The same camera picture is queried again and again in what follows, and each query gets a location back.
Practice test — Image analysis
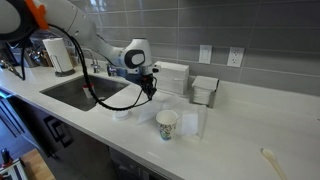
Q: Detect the tall chrome gooseneck faucet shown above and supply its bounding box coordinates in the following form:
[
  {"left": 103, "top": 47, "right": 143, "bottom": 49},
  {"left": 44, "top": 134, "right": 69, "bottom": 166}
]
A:
[{"left": 105, "top": 63, "right": 118, "bottom": 78}]

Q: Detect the white light switch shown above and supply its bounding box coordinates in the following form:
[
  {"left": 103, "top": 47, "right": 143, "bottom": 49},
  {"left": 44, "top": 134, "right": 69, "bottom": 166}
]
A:
[{"left": 198, "top": 44, "right": 213, "bottom": 65}]

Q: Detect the black red bottle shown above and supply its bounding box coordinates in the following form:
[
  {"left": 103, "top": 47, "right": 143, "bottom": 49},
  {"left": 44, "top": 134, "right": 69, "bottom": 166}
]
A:
[{"left": 0, "top": 148, "right": 14, "bottom": 168}]

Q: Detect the white plastic cup lid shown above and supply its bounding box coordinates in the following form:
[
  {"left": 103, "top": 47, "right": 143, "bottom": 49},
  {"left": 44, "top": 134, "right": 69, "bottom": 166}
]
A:
[{"left": 113, "top": 109, "right": 132, "bottom": 122}]

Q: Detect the small chrome tap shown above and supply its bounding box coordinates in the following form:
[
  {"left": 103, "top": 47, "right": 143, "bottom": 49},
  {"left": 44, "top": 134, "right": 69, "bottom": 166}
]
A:
[{"left": 82, "top": 49, "right": 102, "bottom": 74}]

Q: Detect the black paper towel holder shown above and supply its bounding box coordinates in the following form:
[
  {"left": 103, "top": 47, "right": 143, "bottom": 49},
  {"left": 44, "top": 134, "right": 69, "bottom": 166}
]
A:
[{"left": 53, "top": 54, "right": 76, "bottom": 78}]

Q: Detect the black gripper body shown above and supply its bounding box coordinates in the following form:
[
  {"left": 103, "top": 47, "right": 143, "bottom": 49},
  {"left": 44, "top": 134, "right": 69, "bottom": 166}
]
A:
[{"left": 139, "top": 73, "right": 158, "bottom": 88}]

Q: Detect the white cup red inside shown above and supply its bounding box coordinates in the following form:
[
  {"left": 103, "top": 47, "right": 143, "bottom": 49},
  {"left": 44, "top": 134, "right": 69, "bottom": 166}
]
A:
[{"left": 82, "top": 83, "right": 96, "bottom": 99}]

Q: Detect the dark cabinet front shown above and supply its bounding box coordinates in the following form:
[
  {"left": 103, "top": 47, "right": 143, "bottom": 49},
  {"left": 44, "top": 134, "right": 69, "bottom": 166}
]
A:
[{"left": 0, "top": 88, "right": 113, "bottom": 180}]

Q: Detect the patterned paper cup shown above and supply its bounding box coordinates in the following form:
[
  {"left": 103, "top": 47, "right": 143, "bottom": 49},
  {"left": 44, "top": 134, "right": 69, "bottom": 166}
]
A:
[{"left": 155, "top": 109, "right": 180, "bottom": 141}]

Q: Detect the cream plastic spoon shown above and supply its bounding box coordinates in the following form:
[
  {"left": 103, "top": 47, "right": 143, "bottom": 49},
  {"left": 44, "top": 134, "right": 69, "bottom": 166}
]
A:
[{"left": 260, "top": 147, "right": 289, "bottom": 180}]

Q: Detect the stainless steel sink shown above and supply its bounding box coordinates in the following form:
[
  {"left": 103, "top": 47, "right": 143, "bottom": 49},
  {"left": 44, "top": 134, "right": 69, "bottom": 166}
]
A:
[{"left": 39, "top": 74, "right": 130, "bottom": 113}]

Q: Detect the white power outlet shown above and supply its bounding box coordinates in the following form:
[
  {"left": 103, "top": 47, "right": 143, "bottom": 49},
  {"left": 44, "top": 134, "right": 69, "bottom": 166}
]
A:
[{"left": 226, "top": 46, "right": 245, "bottom": 68}]

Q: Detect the stainless dishwasher front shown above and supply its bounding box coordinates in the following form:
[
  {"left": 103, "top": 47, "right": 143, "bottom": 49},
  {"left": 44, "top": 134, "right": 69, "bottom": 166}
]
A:
[{"left": 108, "top": 146, "right": 174, "bottom": 180}]

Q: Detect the white paper towel roll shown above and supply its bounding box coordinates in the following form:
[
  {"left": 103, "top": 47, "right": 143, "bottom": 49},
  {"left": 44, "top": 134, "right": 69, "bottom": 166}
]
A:
[{"left": 42, "top": 37, "right": 76, "bottom": 76}]

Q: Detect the clear acrylic holder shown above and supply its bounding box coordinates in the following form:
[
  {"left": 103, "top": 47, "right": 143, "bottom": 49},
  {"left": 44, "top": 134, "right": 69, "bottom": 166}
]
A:
[{"left": 180, "top": 103, "right": 209, "bottom": 140}]

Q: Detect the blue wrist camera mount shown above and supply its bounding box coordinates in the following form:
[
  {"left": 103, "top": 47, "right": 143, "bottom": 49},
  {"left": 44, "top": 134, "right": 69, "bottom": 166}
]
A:
[{"left": 125, "top": 73, "right": 143, "bottom": 85}]

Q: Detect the orange cable clip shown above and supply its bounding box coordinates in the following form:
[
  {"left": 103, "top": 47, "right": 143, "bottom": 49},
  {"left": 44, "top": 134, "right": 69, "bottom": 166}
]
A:
[{"left": 24, "top": 0, "right": 50, "bottom": 30}]

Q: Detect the white metal frame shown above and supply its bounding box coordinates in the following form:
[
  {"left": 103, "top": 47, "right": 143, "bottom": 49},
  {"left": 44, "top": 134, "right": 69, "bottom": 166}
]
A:
[{"left": 0, "top": 159, "right": 29, "bottom": 180}]

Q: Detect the blue sponge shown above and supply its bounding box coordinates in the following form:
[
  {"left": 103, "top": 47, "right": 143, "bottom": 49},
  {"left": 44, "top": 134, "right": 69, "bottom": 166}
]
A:
[{"left": 115, "top": 68, "right": 128, "bottom": 78}]

